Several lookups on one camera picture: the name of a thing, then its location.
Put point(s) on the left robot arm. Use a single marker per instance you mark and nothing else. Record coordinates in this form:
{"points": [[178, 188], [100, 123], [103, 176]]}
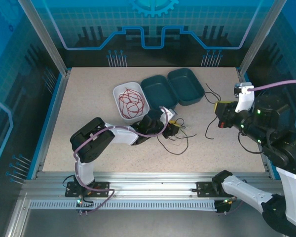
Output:
{"points": [[86, 170]]}

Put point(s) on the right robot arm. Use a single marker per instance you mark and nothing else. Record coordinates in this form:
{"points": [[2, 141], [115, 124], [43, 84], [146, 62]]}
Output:
{"points": [[249, 192]]}

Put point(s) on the blue table side trim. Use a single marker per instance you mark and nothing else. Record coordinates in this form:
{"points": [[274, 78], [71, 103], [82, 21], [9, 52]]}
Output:
{"points": [[56, 89], [245, 79]]}

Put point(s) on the teal plastic bin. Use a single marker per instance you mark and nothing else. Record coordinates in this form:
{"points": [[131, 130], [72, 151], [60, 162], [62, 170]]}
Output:
{"points": [[185, 85], [160, 93]]}

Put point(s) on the white plastic bin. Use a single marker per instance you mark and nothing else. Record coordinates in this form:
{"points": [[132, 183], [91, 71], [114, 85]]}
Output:
{"points": [[116, 96]]}

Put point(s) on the black connector box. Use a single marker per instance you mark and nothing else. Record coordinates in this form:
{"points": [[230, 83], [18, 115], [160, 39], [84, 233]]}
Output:
{"points": [[85, 206], [223, 207]]}

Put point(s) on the grey metal panel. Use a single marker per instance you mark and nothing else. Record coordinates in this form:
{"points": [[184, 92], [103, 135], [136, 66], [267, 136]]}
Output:
{"points": [[150, 222]]}

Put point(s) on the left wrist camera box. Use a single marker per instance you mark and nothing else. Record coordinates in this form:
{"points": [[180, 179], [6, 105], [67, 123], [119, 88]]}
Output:
{"points": [[172, 114]]}

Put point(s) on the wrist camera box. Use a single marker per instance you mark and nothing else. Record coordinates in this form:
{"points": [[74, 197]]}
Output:
{"points": [[245, 101], [172, 114]]}

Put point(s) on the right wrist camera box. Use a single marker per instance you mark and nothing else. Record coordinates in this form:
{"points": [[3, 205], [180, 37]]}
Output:
{"points": [[245, 101]]}

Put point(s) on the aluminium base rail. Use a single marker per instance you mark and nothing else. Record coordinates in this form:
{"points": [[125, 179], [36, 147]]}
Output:
{"points": [[150, 182]]}

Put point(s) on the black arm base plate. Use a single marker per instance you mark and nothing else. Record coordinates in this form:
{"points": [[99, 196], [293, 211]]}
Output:
{"points": [[101, 186], [203, 190]]}

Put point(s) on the aluminium frame post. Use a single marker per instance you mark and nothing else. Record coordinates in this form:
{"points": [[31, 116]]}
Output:
{"points": [[47, 39], [259, 39]]}

